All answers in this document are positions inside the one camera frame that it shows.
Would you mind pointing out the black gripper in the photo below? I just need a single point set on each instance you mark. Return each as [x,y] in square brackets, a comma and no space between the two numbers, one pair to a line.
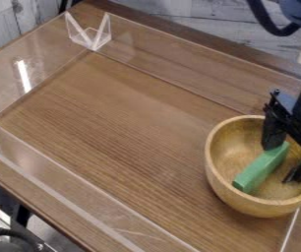
[281,123]

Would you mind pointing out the green rectangular block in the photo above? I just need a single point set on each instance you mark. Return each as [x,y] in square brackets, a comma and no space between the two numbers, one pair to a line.
[253,176]

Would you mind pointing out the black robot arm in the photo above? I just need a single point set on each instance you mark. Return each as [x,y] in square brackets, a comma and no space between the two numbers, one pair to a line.
[290,8]

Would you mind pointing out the brown wooden bowl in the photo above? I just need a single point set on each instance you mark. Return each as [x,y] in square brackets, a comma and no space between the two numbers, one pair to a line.
[231,147]

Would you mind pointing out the black table leg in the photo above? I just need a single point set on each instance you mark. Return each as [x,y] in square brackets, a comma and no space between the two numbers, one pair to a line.
[23,215]

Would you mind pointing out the clear acrylic tray wall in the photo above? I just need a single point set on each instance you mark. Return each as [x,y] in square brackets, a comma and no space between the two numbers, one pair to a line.
[127,124]

